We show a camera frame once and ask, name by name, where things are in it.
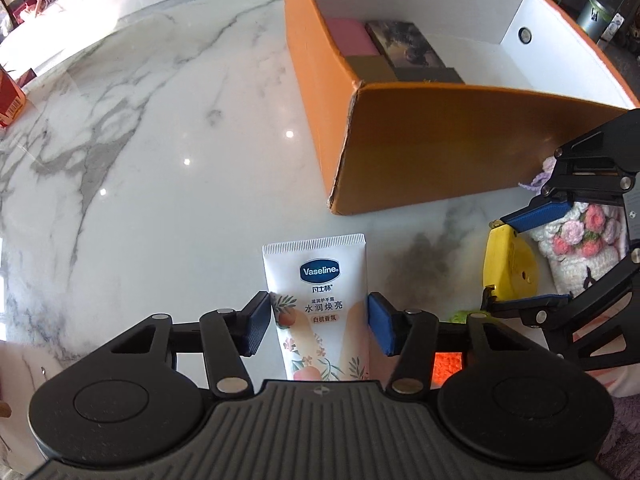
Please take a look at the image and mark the purple fluffy rug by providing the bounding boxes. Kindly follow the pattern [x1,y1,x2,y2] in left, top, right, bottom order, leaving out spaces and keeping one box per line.
[590,370,640,480]

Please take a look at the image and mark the pink box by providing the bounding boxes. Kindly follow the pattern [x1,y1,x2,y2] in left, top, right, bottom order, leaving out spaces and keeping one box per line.
[325,17,382,58]

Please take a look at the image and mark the dark picture book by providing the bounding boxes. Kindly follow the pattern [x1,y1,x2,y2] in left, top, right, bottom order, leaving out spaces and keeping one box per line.
[365,21,447,70]

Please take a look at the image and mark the white hand cream tube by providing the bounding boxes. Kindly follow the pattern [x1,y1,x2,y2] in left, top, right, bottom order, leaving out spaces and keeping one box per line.
[262,233,372,381]

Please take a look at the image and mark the white and pink crochet bag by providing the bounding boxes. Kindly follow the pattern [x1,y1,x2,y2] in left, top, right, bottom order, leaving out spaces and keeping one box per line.
[520,155,628,296]

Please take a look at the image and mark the yellow tape measure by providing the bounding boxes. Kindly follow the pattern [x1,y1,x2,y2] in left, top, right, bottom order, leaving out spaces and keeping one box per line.
[482,220,541,306]

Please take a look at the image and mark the orange crochet fruit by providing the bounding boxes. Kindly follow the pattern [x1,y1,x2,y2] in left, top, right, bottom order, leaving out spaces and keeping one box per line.
[432,310,473,388]

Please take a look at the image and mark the red carton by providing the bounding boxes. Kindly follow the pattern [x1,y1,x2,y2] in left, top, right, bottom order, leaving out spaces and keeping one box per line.
[0,65,28,128]

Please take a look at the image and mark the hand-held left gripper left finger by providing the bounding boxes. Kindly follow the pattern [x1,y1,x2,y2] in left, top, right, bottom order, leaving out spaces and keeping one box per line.
[100,290,273,396]

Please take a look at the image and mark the orange cardboard box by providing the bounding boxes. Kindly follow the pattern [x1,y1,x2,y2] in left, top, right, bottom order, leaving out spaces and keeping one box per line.
[282,0,640,217]

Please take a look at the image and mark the grey trash bin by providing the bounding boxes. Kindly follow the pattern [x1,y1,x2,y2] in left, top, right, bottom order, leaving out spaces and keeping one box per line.
[575,0,617,41]

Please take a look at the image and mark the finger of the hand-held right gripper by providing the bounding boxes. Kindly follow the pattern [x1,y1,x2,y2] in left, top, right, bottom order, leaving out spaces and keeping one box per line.
[499,107,640,251]
[479,247,640,376]

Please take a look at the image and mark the white plush with pink stripes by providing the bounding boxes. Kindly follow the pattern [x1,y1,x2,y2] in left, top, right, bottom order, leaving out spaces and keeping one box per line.
[572,305,640,396]

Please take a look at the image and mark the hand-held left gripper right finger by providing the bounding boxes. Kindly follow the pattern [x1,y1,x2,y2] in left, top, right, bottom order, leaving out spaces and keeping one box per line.
[366,291,545,396]

